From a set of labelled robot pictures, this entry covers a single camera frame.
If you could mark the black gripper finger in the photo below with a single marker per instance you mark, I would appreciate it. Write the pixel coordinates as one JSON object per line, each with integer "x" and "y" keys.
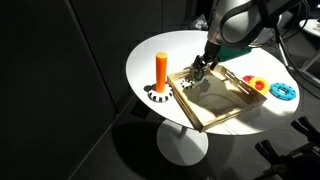
{"x": 204, "y": 68}
{"x": 197, "y": 63}

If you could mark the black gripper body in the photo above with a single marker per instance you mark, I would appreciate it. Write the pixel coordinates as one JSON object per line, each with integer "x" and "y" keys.
{"x": 211, "y": 51}

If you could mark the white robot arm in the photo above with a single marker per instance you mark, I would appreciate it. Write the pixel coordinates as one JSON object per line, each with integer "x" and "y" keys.
{"x": 236, "y": 24}

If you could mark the wooden tray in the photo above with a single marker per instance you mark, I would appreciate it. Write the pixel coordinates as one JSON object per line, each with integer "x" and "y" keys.
{"x": 219, "y": 96}

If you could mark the orange peg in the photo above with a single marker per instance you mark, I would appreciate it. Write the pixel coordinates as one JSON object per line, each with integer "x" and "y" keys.
{"x": 161, "y": 66}

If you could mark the black white striped base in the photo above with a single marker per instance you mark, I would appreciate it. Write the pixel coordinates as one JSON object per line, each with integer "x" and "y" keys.
{"x": 160, "y": 97}

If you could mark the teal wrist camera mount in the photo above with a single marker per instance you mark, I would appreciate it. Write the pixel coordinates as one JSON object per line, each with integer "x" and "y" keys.
{"x": 226, "y": 54}

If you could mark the white table pedestal base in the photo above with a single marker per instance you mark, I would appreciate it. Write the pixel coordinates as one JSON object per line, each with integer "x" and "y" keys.
{"x": 180, "y": 145}

